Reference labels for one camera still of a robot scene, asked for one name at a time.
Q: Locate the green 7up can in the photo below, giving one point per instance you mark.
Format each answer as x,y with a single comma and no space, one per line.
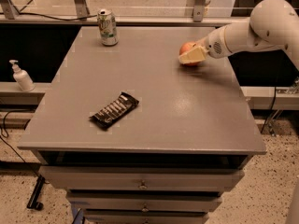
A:
107,26

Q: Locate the white pump bottle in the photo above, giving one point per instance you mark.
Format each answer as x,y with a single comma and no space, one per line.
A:
22,77

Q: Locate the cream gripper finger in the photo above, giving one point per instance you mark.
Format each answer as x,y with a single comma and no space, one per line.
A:
194,54

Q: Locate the grey drawer cabinet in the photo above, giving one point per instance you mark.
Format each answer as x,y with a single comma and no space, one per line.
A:
188,139

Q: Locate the black snack bar wrapper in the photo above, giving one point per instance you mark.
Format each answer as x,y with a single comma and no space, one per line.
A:
116,110

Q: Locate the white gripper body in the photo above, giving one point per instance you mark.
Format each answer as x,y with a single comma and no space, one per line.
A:
214,45

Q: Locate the drawer knob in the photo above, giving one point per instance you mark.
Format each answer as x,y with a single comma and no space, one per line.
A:
143,186
144,209

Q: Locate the black floor bracket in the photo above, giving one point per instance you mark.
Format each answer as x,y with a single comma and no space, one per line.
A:
34,203

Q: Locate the top drawer knob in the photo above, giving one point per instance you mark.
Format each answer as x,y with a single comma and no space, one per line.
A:
143,186

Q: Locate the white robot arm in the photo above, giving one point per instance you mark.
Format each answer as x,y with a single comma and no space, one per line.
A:
269,192

